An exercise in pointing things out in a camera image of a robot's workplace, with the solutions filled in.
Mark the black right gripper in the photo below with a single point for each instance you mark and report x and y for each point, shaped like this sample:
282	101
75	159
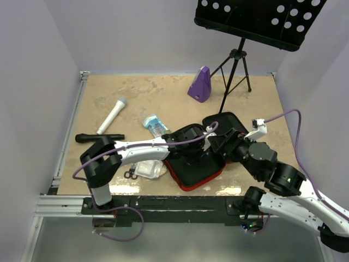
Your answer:
230	140

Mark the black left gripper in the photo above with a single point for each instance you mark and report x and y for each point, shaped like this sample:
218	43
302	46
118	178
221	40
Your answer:
192	160

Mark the red black medicine kit case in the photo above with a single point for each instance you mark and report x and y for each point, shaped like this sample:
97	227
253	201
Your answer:
191	176

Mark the blue clear plastic pouch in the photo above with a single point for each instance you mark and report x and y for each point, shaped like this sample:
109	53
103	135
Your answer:
155	126

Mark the white gauze packet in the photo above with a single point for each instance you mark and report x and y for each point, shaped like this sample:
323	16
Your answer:
150	169

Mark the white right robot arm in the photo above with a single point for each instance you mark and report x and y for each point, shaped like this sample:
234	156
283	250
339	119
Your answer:
287	192

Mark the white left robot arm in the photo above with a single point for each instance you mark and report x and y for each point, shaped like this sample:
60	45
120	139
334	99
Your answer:
102	160

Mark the purple metronome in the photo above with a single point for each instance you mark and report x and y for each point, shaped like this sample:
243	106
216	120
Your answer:
200	89

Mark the white microphone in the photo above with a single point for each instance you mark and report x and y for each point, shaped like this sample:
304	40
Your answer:
119	105

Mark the black microphone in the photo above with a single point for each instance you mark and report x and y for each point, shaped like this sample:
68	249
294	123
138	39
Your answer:
85	138

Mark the black music stand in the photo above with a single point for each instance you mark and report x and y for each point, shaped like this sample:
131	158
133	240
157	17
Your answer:
280	24

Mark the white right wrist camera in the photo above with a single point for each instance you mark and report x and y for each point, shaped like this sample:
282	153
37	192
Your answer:
259	129

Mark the black handled scissors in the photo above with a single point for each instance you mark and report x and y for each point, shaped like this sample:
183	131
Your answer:
130	174

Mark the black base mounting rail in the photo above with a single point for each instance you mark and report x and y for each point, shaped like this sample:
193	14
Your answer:
227	210

